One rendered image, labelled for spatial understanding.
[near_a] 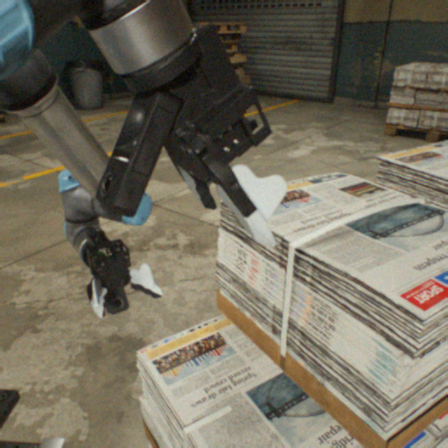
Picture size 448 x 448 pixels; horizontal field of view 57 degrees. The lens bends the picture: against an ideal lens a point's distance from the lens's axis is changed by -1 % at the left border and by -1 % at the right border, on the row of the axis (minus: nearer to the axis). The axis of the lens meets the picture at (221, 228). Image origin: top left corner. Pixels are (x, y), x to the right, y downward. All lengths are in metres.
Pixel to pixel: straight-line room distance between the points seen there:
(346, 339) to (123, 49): 0.41
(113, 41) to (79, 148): 0.42
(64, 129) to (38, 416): 1.32
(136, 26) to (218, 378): 0.52
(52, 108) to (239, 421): 0.53
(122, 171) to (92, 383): 1.56
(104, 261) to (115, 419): 0.99
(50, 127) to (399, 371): 0.59
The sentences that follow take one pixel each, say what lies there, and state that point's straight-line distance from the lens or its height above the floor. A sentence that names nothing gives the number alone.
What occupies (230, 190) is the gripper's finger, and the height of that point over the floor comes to 1.19.
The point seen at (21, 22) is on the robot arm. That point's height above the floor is 1.32.
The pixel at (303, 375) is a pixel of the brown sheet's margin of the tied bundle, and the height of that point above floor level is 0.86.
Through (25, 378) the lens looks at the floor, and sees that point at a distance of 1.99.
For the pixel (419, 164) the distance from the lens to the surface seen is 0.93.
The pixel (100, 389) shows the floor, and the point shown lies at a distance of 1.85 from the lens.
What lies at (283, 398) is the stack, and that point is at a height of 0.83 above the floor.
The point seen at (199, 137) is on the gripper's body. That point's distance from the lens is 0.37.
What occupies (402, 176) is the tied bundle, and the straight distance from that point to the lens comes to 0.92.
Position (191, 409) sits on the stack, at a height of 0.83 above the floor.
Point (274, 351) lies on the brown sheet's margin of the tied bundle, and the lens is 0.68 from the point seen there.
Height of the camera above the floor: 1.32
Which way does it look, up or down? 27 degrees down
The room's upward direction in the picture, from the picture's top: straight up
